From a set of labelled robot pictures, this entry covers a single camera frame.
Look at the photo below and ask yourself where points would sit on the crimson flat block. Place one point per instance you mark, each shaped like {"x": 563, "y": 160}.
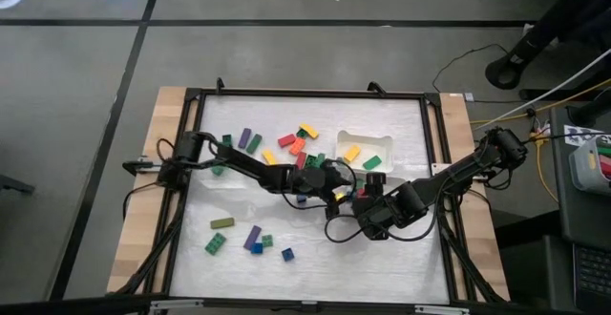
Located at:
{"x": 301, "y": 159}

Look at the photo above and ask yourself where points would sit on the black keyboard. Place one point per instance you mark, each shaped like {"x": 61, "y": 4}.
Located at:
{"x": 594, "y": 277}

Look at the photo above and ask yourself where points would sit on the olive flat block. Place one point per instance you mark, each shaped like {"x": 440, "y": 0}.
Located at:
{"x": 222, "y": 223}

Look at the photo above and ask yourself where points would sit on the blue toy brick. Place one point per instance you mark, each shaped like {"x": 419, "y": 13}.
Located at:
{"x": 301, "y": 198}
{"x": 257, "y": 248}
{"x": 287, "y": 254}

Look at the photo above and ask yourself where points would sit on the green hollow long brick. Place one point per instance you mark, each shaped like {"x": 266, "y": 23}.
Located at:
{"x": 372, "y": 162}

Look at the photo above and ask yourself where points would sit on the black floor object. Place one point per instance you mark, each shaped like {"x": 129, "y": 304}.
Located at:
{"x": 16, "y": 184}

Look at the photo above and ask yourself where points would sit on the black stand base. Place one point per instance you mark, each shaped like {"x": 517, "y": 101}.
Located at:
{"x": 549, "y": 24}

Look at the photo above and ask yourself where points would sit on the yellow small block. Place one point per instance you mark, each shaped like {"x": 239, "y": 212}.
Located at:
{"x": 340, "y": 195}

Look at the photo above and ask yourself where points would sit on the green long block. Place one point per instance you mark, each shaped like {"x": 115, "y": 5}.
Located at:
{"x": 254, "y": 143}

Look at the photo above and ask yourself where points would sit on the green hollow square brick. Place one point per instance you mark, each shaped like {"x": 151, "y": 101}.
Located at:
{"x": 301, "y": 133}

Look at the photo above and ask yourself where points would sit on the orange eight-stud toy brick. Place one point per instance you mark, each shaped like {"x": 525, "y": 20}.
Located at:
{"x": 297, "y": 146}

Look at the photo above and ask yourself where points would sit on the printed white paper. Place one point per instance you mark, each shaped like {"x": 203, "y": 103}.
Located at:
{"x": 580, "y": 134}

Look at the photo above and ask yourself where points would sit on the green hollow toy brick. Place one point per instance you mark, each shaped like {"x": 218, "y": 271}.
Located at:
{"x": 311, "y": 161}

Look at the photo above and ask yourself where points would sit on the yellow long block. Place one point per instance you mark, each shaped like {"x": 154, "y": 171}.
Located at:
{"x": 268, "y": 156}
{"x": 352, "y": 153}
{"x": 309, "y": 130}

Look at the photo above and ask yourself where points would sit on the black table clamp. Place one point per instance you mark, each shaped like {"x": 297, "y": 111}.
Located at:
{"x": 375, "y": 87}
{"x": 219, "y": 85}

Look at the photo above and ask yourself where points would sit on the green small toy brick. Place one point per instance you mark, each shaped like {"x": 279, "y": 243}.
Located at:
{"x": 267, "y": 240}
{"x": 218, "y": 170}

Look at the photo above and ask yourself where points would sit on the dark green small brick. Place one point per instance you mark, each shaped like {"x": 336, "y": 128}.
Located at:
{"x": 227, "y": 139}

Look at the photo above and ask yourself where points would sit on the green wooden cube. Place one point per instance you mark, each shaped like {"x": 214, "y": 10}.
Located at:
{"x": 359, "y": 183}

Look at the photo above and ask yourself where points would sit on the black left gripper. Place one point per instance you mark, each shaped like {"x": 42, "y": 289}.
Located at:
{"x": 317, "y": 180}

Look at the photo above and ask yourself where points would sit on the red flat block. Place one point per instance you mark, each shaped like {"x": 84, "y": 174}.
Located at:
{"x": 287, "y": 140}

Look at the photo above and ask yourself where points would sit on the green eight-stud toy brick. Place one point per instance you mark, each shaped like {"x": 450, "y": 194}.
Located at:
{"x": 216, "y": 243}

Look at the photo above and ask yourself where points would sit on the dark grey desk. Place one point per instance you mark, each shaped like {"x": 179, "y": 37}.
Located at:
{"x": 582, "y": 219}

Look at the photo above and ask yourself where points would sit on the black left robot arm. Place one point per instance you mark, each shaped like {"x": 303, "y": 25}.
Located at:
{"x": 248, "y": 167}

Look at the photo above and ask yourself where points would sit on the white table cover sheet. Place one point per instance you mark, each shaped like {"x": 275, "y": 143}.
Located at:
{"x": 310, "y": 272}

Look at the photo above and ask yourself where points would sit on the purple long flat block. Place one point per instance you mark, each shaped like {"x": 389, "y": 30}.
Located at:
{"x": 244, "y": 138}
{"x": 252, "y": 237}

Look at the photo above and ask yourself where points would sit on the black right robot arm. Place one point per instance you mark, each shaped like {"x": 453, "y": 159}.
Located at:
{"x": 458, "y": 172}

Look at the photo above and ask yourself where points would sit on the small grey box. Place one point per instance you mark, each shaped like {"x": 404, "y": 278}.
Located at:
{"x": 469, "y": 97}

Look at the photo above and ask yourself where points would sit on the red wooden cube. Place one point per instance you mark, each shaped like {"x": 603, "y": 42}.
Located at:
{"x": 361, "y": 192}

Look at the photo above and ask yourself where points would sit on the white frame bracket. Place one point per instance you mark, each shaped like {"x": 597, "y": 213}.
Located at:
{"x": 176, "y": 304}
{"x": 441, "y": 309}

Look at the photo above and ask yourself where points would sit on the grey marker container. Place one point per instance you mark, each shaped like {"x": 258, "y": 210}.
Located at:
{"x": 592, "y": 167}

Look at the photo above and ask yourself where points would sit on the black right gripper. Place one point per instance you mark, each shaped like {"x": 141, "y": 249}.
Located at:
{"x": 382, "y": 215}

